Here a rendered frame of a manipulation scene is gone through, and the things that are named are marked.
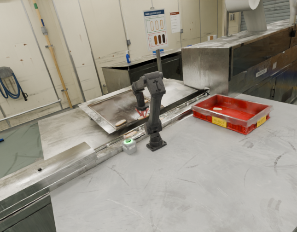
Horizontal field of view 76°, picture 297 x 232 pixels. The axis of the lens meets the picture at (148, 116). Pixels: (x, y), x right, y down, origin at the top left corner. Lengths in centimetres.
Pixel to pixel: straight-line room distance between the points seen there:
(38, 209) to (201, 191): 86
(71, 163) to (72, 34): 384
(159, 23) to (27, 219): 228
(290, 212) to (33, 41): 476
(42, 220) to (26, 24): 411
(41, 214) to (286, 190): 122
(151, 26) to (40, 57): 298
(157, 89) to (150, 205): 55
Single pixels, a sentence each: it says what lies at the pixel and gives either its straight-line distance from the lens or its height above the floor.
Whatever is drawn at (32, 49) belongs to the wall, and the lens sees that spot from 485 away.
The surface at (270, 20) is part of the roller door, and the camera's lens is 835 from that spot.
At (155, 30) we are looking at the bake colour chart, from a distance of 255.
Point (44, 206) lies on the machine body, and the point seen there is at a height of 75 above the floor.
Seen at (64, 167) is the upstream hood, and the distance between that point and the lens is 119.
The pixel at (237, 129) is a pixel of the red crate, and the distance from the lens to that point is 141.
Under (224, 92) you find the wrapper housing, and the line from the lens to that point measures 189.
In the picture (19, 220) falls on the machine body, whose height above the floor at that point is 76.
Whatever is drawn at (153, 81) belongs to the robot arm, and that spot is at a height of 130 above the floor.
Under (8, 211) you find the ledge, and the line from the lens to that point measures 124.
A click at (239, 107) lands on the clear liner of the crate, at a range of 170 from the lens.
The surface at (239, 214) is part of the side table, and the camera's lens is 93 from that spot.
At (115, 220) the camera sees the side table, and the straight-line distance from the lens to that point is 95.
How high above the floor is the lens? 155
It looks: 25 degrees down
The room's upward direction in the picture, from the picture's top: 10 degrees counter-clockwise
